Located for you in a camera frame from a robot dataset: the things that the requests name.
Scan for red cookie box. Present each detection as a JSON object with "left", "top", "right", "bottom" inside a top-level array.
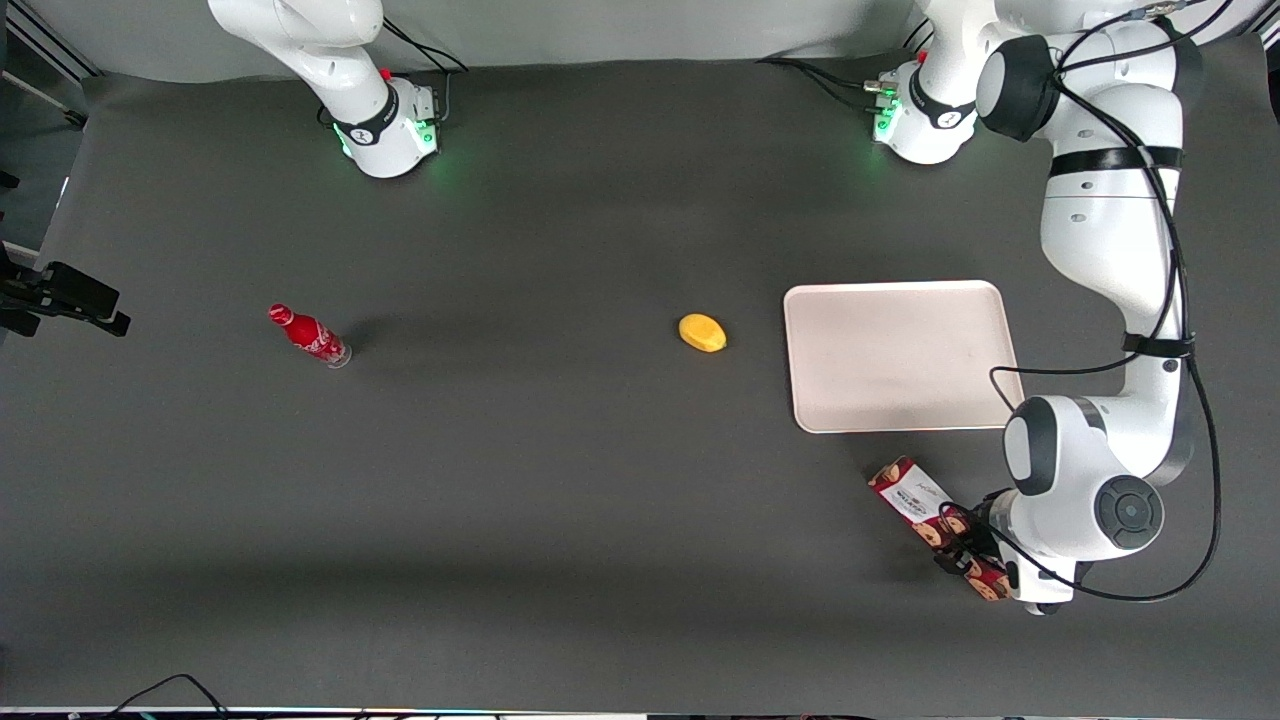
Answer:
[{"left": 867, "top": 456, "right": 1011, "bottom": 603}]

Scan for pale pink rectangular tray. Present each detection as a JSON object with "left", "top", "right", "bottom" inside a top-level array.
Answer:
[{"left": 783, "top": 280, "right": 1027, "bottom": 435}]

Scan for red cola bottle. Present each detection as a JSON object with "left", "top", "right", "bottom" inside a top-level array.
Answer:
[{"left": 267, "top": 303, "right": 354, "bottom": 370}]

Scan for yellow lemon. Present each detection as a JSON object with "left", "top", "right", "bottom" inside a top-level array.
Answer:
[{"left": 678, "top": 313, "right": 728, "bottom": 354}]

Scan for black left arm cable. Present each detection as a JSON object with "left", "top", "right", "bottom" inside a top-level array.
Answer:
[{"left": 988, "top": 0, "right": 1237, "bottom": 604}]

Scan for aluminium frame bar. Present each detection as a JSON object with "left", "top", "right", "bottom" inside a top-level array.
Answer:
[{"left": 0, "top": 0, "right": 101, "bottom": 83}]

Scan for thin black floor cable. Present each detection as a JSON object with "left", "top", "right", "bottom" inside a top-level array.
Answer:
[{"left": 100, "top": 673, "right": 231, "bottom": 720}]

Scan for black left arm base cables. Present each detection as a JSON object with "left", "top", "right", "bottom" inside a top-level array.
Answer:
[{"left": 758, "top": 55, "right": 901, "bottom": 116}]

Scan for black arm base cables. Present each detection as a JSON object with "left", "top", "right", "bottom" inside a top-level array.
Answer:
[
  {"left": 758, "top": 55, "right": 901, "bottom": 116},
  {"left": 380, "top": 15, "right": 471, "bottom": 126}
]

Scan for black right arm base cables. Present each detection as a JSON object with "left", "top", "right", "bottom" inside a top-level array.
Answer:
[{"left": 380, "top": 15, "right": 471, "bottom": 126}]

